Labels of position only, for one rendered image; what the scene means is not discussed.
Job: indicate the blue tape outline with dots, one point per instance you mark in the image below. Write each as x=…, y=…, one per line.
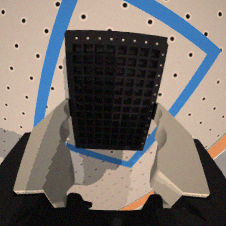
x=156, y=10

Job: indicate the black well plate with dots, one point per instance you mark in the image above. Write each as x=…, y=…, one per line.
x=113, y=98

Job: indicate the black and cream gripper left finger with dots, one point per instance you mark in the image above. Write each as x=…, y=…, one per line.
x=38, y=171

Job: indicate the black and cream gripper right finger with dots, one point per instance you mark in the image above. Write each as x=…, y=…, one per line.
x=184, y=174

